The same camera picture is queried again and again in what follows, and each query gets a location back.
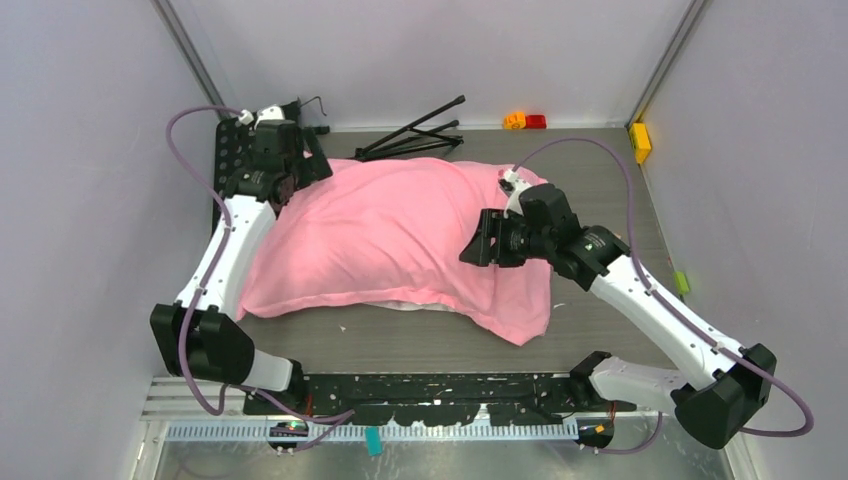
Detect red toy block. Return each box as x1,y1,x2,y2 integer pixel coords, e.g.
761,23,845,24
524,114,547,129

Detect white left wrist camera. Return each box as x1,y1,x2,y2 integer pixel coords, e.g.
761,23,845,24
252,104,287,130

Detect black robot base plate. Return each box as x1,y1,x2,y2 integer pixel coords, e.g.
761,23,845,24
244,373,609,427

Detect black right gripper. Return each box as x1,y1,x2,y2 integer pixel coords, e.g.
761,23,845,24
460,206,554,267

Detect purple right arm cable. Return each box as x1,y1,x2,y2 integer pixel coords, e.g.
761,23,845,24
511,137,816,440

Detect green toy block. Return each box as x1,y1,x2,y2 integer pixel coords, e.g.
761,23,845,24
673,270,691,296

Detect black folded tripod stand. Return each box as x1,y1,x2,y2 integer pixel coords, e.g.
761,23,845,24
350,95,466,162

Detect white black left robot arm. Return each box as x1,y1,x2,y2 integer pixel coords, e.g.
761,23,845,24
150,120,332,414

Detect white pillow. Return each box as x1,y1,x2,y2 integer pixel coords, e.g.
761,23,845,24
369,301,455,313

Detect teal tape piece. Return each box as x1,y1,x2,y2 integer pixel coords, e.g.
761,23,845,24
364,426,383,457

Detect yellow toy block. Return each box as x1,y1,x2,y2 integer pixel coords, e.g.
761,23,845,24
628,122,653,165

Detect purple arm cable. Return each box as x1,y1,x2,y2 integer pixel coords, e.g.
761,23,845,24
165,105,356,452
511,137,816,440

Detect orange toy block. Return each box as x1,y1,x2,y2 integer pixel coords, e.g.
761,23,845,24
502,111,527,130

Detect pink pillowcase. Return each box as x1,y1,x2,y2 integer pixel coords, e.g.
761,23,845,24
238,158,551,346

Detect black perforated music stand tray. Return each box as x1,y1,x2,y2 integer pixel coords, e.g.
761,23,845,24
212,98,302,227

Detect aluminium slotted rail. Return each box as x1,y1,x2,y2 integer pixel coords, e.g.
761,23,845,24
164,417,677,444

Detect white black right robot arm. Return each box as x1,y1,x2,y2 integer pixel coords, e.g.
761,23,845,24
459,184,777,449

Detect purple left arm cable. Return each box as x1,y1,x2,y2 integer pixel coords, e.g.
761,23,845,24
165,105,356,452

